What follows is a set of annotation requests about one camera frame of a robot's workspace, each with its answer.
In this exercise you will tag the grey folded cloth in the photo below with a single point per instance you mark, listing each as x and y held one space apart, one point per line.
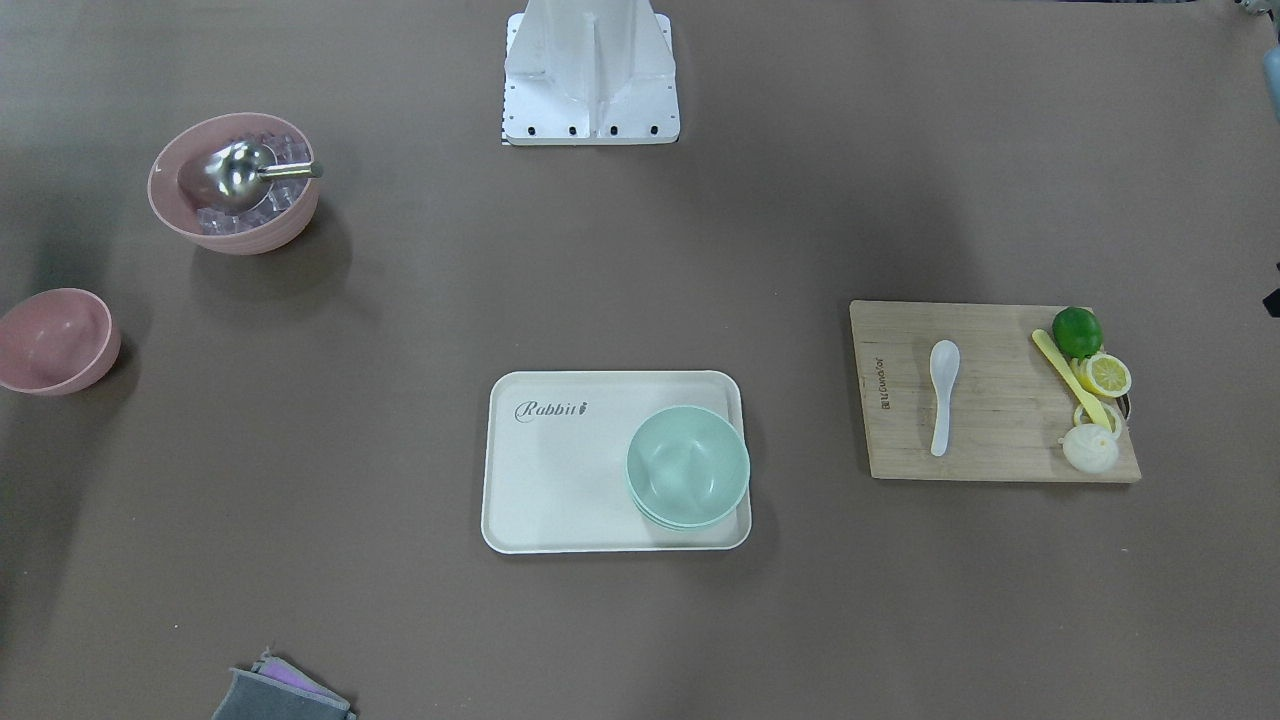
261 696

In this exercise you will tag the lemon half slice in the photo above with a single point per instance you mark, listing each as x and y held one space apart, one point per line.
1105 375

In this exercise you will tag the small pink bowl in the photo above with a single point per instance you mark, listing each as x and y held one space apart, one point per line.
58 342

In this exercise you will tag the mint green bowl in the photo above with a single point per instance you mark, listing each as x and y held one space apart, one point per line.
687 468

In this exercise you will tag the metal ice scoop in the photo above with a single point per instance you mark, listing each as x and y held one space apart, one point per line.
240 176

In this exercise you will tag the large pink ribbed bowl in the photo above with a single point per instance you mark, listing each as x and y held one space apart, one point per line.
278 218

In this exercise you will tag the white ceramic spoon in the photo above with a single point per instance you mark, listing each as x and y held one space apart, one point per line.
944 366

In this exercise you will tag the white rectangular tray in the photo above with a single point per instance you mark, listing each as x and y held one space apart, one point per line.
555 461

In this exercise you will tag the yellow plastic knife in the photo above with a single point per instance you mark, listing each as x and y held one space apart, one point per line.
1091 404

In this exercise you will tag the white onion piece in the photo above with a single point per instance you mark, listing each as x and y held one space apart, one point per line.
1090 448

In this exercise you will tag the green lime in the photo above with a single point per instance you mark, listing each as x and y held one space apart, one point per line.
1077 332

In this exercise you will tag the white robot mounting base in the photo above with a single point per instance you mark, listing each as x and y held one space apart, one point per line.
589 73

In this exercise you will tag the purple cloth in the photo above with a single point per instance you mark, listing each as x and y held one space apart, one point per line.
282 671

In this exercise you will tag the bamboo cutting board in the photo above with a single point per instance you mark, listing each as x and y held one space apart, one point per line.
1009 409

